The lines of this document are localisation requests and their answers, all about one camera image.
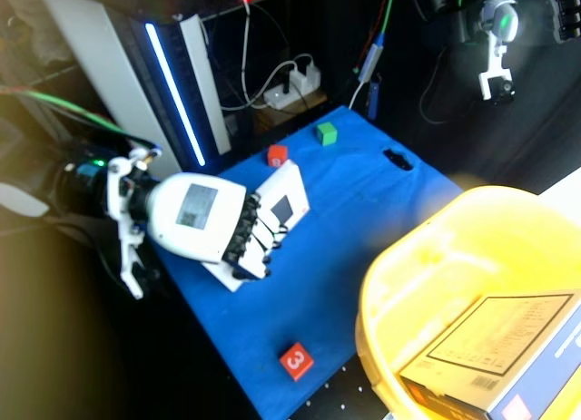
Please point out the long white box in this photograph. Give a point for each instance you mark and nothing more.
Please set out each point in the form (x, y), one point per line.
(290, 188)

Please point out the calculator box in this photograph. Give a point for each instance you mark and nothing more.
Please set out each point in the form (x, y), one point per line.
(499, 347)

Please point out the white power strip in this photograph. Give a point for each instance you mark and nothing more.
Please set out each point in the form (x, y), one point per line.
(295, 86)

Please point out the yellow plastic bin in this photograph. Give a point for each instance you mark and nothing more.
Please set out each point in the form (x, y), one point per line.
(431, 266)

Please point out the small red cube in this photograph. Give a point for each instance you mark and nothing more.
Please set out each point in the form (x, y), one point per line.
(277, 156)

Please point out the computer tower with blue light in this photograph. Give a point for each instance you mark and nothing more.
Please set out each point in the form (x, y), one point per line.
(136, 84)

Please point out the blue table mat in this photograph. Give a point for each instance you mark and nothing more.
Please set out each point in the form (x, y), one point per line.
(340, 238)

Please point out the green cube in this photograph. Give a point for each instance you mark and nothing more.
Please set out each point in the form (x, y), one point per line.
(327, 133)

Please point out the red cube with number three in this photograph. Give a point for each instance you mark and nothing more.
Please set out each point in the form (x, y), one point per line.
(297, 361)

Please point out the blue usb connector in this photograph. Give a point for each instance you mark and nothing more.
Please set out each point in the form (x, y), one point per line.
(374, 98)

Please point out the grey adapter with blue plug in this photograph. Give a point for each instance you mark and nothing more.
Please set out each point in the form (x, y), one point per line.
(371, 61)

